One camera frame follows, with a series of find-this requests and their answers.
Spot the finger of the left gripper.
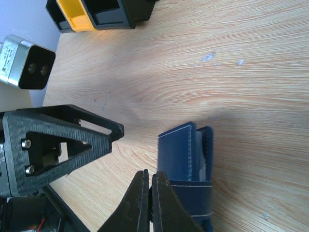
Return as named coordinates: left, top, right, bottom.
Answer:
left=1, top=105, right=124, bottom=195

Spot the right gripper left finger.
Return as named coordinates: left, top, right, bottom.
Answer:
left=99, top=169, right=150, bottom=232

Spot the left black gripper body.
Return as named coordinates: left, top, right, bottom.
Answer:
left=0, top=142, right=80, bottom=232

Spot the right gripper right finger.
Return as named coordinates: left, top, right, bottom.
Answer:
left=152, top=171, right=203, bottom=232

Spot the blue card holder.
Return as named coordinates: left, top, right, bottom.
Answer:
left=157, top=121, right=213, bottom=232

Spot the yellow bin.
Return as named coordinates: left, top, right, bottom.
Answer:
left=56, top=0, right=96, bottom=32

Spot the black bin left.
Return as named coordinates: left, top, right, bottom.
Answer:
left=45, top=0, right=73, bottom=33

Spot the black bin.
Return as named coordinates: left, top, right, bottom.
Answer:
left=45, top=0, right=73, bottom=33
left=82, top=0, right=156, bottom=30

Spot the black bin right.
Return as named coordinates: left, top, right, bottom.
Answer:
left=82, top=0, right=156, bottom=30

